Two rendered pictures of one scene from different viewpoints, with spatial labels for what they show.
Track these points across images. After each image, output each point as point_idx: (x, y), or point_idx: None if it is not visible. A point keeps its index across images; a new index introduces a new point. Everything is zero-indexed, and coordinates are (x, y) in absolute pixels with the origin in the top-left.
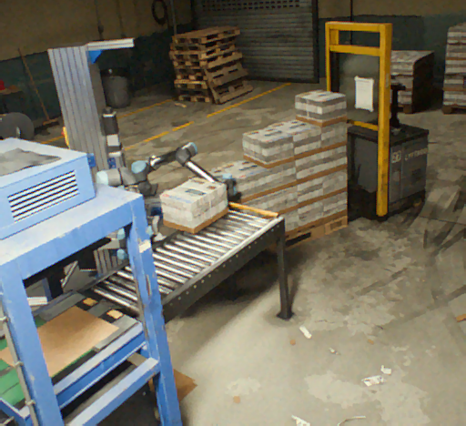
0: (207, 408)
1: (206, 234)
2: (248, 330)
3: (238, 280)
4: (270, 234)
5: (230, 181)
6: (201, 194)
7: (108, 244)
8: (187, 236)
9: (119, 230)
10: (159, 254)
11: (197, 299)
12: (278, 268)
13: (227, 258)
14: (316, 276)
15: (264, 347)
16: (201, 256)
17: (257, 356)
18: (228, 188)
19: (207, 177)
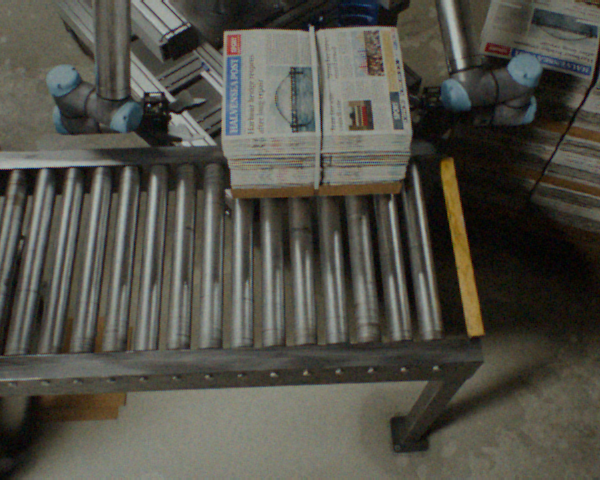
0: (74, 479)
1: (262, 221)
2: (311, 397)
3: (442, 259)
4: (392, 372)
5: (520, 93)
6: (299, 122)
7: (147, 40)
8: (217, 188)
9: (56, 68)
10: (97, 197)
11: (30, 394)
12: (421, 392)
13: (166, 369)
14: (588, 404)
15: (285, 463)
16: (143, 297)
17: (252, 468)
18: (505, 105)
19: (452, 40)
